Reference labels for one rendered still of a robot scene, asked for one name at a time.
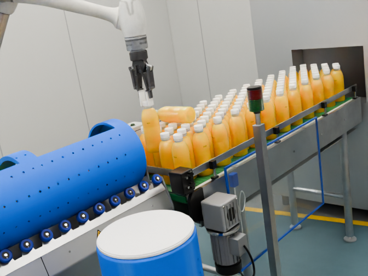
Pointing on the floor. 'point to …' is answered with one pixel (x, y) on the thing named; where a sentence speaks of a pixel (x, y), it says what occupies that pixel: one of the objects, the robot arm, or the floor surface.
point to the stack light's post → (266, 199)
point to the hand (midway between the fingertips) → (145, 98)
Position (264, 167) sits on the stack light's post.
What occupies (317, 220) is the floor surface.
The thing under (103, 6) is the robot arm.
